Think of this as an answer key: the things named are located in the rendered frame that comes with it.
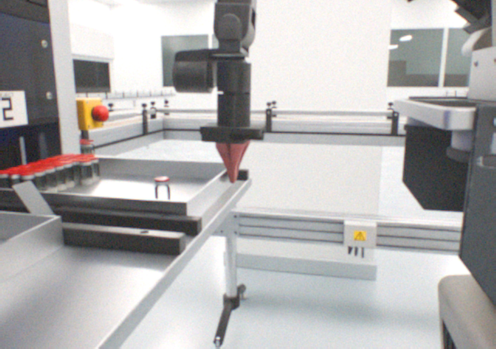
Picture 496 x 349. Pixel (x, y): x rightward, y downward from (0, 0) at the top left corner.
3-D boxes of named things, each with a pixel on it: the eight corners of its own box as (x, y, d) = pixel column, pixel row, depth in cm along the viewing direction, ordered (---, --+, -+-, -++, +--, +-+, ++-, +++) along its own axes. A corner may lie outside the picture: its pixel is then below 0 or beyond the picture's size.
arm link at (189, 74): (240, 12, 57) (249, 24, 66) (167, 14, 59) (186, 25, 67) (238, 93, 59) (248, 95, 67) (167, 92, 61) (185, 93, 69)
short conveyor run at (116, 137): (49, 179, 90) (42, 112, 87) (-6, 176, 93) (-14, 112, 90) (167, 140, 156) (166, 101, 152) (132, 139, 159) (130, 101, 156)
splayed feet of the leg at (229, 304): (206, 357, 151) (205, 326, 149) (235, 293, 199) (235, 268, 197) (225, 361, 150) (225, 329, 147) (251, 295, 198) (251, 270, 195)
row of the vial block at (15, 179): (7, 202, 59) (3, 173, 58) (79, 176, 76) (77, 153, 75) (18, 202, 58) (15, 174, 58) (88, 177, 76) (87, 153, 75)
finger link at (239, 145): (212, 176, 71) (212, 126, 69) (250, 178, 70) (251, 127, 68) (201, 185, 65) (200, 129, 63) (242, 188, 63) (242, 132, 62)
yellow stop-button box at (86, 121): (60, 129, 89) (56, 98, 88) (79, 126, 96) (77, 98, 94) (88, 130, 87) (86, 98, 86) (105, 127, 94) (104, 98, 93)
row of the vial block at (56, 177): (18, 202, 58) (15, 174, 58) (89, 176, 76) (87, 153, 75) (31, 203, 58) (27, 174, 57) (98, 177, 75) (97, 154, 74)
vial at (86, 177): (77, 185, 69) (75, 160, 68) (85, 182, 71) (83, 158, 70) (88, 186, 68) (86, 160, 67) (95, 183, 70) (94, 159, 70)
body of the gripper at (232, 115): (210, 133, 70) (210, 91, 68) (266, 135, 68) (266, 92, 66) (198, 137, 63) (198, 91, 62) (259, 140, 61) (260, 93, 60)
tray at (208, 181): (-30, 209, 56) (-34, 187, 55) (80, 172, 81) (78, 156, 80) (187, 228, 49) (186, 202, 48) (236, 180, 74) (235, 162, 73)
